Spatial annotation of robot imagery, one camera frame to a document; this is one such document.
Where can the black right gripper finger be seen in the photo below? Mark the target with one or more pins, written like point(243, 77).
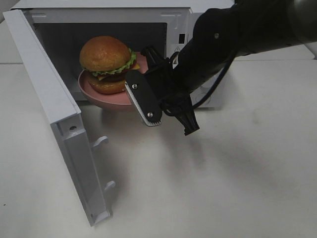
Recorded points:
point(185, 114)

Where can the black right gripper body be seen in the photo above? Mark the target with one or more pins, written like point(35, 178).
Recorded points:
point(170, 94)

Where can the pink round plate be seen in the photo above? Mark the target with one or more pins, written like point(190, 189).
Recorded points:
point(119, 101)

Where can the toy burger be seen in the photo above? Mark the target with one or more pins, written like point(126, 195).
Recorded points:
point(106, 59)

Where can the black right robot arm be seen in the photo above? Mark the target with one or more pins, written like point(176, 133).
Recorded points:
point(181, 83)

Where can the white microwave oven body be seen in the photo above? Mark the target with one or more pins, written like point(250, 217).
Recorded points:
point(64, 26)

